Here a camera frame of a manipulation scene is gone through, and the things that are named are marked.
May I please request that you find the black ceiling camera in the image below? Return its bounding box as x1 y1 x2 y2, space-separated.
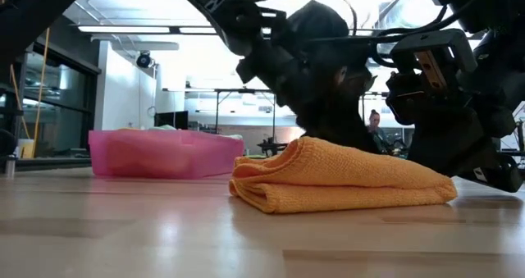
135 51 153 70

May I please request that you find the black background gantry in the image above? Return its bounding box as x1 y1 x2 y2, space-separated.
212 87 389 138

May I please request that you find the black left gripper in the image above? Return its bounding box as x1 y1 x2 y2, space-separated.
235 0 381 155

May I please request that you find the pink plastic bin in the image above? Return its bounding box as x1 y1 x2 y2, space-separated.
88 128 246 180

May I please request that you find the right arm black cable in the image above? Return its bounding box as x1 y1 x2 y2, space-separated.
367 2 487 70

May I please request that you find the orange microfiber towel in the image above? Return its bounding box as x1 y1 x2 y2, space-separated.
228 135 459 215

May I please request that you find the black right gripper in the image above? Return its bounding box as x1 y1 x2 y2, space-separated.
384 27 525 194

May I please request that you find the yellow extension cable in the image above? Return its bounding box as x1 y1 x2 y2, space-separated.
8 26 52 159

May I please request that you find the black computer monitor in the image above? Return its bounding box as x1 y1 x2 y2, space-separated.
153 110 190 131

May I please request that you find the person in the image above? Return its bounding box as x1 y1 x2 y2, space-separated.
366 108 390 154

